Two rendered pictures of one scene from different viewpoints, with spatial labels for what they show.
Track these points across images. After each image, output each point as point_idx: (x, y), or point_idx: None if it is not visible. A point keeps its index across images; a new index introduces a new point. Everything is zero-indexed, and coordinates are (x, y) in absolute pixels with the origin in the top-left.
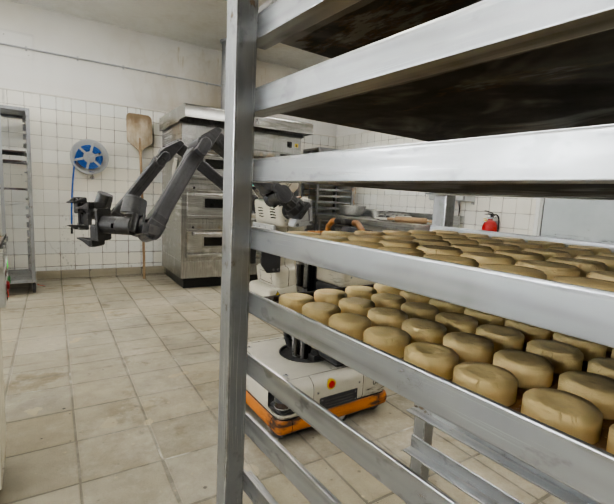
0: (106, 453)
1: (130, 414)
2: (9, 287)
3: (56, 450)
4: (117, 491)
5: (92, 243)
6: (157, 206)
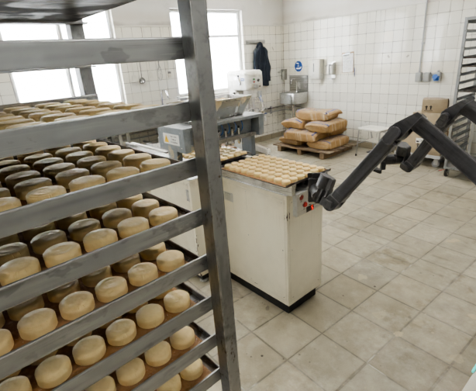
0: (351, 330)
1: (397, 320)
2: (305, 205)
3: (339, 307)
4: (325, 354)
5: (308, 199)
6: (339, 185)
